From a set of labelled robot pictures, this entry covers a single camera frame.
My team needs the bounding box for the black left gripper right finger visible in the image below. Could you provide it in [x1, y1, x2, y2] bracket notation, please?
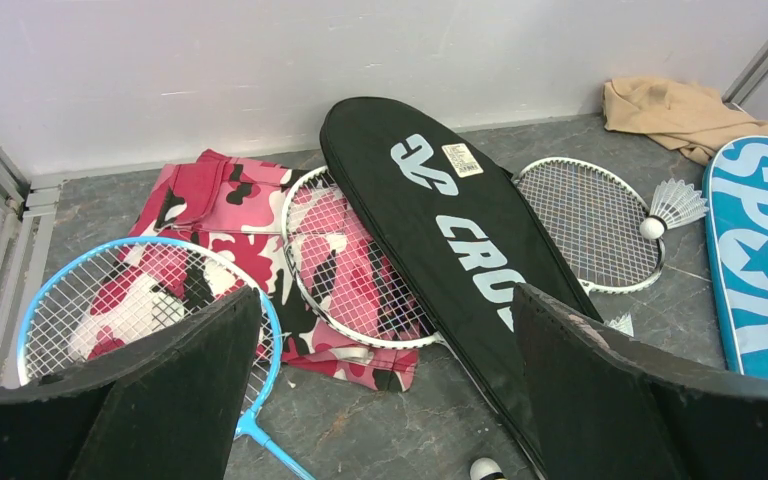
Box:
[513, 284, 768, 479]

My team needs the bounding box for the black Crossway racket cover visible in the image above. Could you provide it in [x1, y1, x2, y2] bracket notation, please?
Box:
[319, 96, 598, 478]

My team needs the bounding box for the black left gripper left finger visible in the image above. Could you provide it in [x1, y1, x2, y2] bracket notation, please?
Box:
[0, 288, 261, 479]

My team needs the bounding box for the white racket on pink cloth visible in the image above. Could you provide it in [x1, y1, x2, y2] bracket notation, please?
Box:
[281, 167, 446, 350]

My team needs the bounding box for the blue Sport racket cover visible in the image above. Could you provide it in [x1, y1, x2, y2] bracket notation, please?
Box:
[703, 136, 768, 380]

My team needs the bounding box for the pink camouflage cloth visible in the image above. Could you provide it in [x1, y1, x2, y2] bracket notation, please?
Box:
[69, 148, 420, 393]

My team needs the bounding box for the white shuttlecock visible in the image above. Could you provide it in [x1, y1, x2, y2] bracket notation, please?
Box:
[606, 312, 634, 337]
[639, 178, 708, 240]
[469, 457, 507, 480]

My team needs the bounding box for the beige cloth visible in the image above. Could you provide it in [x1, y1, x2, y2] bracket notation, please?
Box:
[602, 76, 768, 166]

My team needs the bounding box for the white racket behind black cover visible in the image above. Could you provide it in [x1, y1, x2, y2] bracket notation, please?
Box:
[513, 157, 664, 294]

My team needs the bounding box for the blue frame badminton racket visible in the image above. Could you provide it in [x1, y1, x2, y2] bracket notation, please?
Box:
[16, 236, 312, 479]

